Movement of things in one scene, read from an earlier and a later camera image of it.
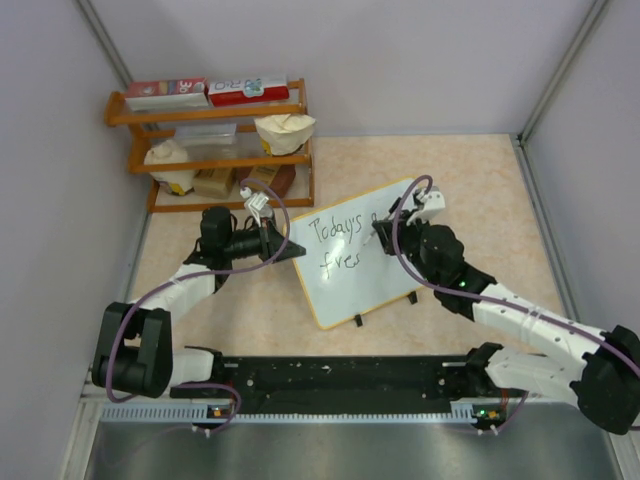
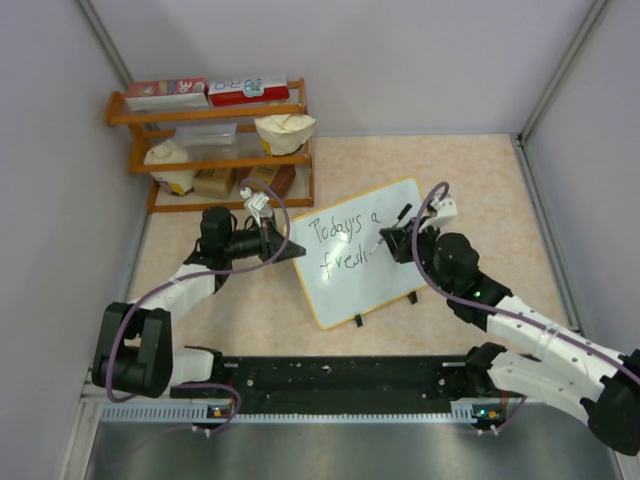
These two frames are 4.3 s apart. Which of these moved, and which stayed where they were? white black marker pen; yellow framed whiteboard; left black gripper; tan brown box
Moved: white black marker pen
Stayed: yellow framed whiteboard; left black gripper; tan brown box
